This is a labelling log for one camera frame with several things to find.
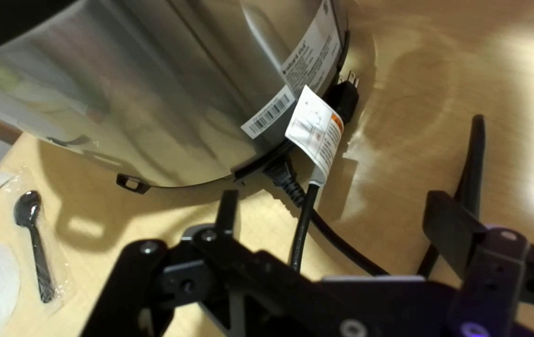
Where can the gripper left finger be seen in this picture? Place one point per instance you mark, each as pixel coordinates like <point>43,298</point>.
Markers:
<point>140,281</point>

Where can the white warning tag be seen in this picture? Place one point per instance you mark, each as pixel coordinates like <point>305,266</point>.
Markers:
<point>316,128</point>

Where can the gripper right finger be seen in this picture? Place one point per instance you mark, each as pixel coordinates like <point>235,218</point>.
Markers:
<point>496,271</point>

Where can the black plastic spoon in wrapper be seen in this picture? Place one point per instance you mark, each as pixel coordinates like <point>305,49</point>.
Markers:
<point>37,243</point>

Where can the stainless steel cooker appliance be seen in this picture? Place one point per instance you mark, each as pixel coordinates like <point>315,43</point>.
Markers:
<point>164,93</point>

